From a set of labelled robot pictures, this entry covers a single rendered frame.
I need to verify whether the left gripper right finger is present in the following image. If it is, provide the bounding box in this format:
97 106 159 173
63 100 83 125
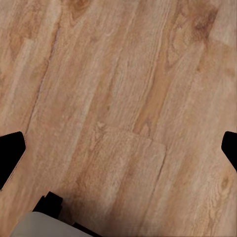
221 131 237 171

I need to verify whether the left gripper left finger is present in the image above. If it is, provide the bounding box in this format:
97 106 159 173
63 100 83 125
0 131 26 190

